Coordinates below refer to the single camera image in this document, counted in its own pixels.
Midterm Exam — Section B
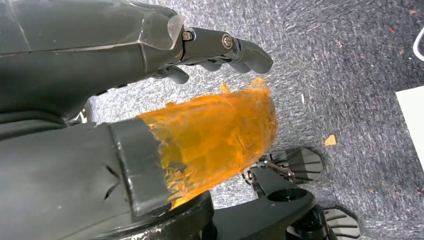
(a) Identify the orange tape thumb wrap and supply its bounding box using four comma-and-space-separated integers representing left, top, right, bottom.
136, 76, 279, 210

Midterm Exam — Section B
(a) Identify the black base leg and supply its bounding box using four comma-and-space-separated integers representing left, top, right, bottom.
211, 167, 317, 240

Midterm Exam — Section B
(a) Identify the white board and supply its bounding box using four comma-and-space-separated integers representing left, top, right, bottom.
395, 86, 424, 173

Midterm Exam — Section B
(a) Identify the white cable bundle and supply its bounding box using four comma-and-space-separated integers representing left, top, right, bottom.
67, 108, 89, 125

